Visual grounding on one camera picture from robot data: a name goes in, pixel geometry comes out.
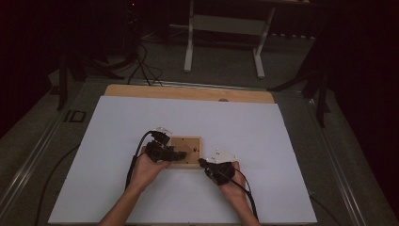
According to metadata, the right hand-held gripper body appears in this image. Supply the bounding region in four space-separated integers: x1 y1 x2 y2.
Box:
205 149 237 186

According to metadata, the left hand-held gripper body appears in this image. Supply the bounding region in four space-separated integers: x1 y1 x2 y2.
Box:
145 126 177 164

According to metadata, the small wooden board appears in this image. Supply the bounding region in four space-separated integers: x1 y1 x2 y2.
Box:
167 136 203 170

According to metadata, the person's right hand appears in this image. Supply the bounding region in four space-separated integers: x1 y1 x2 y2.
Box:
219 160 249 202

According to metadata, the person's left hand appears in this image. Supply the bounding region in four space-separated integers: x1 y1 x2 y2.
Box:
128 145 173 193

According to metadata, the white table cover sheet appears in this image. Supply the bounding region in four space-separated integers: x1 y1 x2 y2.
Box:
47 94 318 225

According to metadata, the black metal stand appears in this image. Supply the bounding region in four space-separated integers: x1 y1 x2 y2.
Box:
56 31 126 111
267 46 332 128

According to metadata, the black equipment rack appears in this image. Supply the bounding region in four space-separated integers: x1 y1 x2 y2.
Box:
120 0 142 64

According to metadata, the right hand-held gripper black cable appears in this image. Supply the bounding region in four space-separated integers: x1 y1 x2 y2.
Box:
233 169 260 220

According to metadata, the metal floor rail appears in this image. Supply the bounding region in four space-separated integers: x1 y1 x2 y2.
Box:
305 97 368 226
135 78 271 92
0 103 69 218

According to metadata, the black floor cable bundle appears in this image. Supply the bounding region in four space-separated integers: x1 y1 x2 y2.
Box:
126 43 164 88

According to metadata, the thin black floor cable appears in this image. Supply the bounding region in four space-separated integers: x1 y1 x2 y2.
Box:
33 143 82 226
309 194 343 226

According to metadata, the white metal desk frame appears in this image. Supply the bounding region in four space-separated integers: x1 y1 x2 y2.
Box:
183 0 314 79

